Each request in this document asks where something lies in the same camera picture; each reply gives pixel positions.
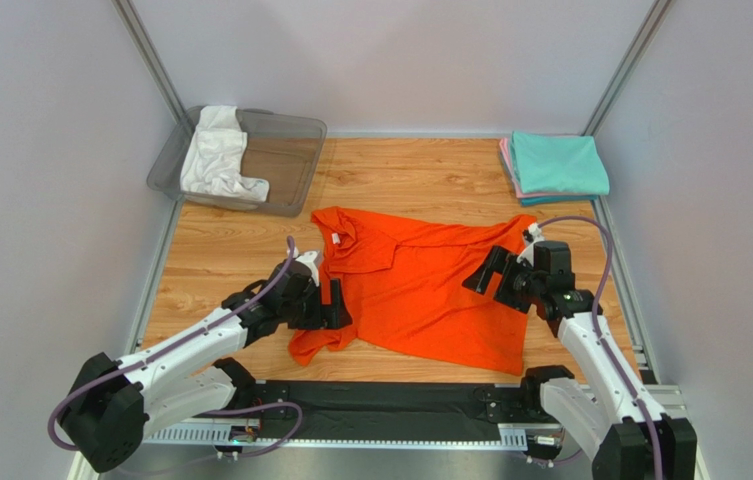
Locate right corner aluminium post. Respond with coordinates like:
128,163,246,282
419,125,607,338
582,0,675,136

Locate purple cable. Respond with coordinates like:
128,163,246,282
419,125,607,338
47,235,304,461
535,214,667,480

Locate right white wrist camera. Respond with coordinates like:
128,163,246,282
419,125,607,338
517,222,545,267

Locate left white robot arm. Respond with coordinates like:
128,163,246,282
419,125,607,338
49,251,352,473

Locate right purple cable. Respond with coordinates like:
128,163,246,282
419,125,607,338
535,214,667,480

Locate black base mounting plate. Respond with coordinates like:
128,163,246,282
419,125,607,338
228,381,555,442

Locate corner aluminium post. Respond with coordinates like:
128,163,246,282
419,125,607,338
112,0,192,126
582,0,675,136

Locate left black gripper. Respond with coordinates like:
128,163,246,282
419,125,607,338
280,276,353,328

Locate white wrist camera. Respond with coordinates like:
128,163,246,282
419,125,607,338
288,248,323,287
517,222,545,267

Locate white t shirt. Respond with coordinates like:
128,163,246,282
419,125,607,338
180,105,270,202

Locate dark teal folded t shirt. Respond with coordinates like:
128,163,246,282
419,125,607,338
520,195,598,207

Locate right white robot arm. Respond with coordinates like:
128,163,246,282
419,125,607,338
462,240,697,479

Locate orange t shirt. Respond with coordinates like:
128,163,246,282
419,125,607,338
288,207,536,375

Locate pink folded t shirt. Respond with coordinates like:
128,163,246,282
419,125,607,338
499,138,592,201

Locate aluminium frame rail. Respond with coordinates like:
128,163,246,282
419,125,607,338
66,376,710,480

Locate clear plastic bin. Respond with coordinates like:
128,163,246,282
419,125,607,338
146,106,327,217

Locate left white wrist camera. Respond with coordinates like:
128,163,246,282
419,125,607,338
288,248,323,287

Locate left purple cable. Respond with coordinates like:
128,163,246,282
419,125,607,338
47,235,304,461

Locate left corner aluminium post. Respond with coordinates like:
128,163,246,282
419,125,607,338
112,0,192,126

